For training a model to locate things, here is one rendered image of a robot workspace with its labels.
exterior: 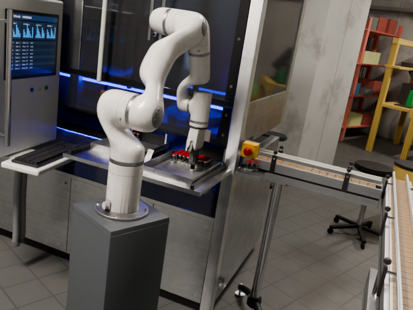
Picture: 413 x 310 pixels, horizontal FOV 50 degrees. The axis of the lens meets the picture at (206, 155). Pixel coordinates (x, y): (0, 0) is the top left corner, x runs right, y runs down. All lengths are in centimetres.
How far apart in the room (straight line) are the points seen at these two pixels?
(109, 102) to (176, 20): 39
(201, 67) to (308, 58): 358
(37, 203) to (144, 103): 161
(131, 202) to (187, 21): 66
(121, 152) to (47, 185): 137
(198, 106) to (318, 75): 352
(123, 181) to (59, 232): 140
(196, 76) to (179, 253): 103
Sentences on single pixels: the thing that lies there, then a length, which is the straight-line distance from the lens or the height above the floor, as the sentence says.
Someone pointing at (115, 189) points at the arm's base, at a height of 96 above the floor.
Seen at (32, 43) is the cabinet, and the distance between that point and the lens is 232.
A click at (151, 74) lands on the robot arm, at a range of 150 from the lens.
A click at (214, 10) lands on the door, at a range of 216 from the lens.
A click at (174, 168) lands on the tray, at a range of 205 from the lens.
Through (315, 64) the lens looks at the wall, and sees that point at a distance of 529.
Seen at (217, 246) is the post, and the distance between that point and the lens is 233.
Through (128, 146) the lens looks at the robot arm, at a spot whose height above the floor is 111.
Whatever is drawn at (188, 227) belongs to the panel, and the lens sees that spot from 236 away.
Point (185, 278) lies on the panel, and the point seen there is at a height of 20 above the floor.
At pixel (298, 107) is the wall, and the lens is 539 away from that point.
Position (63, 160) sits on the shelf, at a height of 80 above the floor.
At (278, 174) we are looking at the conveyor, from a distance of 223.
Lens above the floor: 152
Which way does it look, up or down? 16 degrees down
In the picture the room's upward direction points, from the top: 9 degrees clockwise
